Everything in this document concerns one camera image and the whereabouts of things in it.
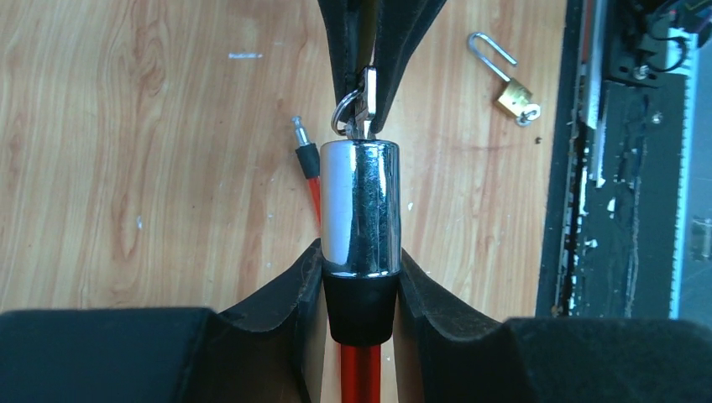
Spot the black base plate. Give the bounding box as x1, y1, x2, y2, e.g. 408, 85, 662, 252
536, 1, 711, 325

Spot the brass padlock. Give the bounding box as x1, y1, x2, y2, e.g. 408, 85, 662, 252
468, 32, 542, 127

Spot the red cable lock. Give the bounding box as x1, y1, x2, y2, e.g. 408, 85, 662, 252
291, 116, 401, 402

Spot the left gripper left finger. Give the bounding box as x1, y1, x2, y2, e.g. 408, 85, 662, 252
1, 240, 324, 402

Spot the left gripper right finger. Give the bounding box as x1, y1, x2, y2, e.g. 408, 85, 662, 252
394, 254, 711, 402

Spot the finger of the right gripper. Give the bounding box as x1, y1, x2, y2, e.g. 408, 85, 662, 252
371, 0, 446, 133
317, 0, 364, 103

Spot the silver key with ring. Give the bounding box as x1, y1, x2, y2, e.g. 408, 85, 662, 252
331, 65, 377, 140

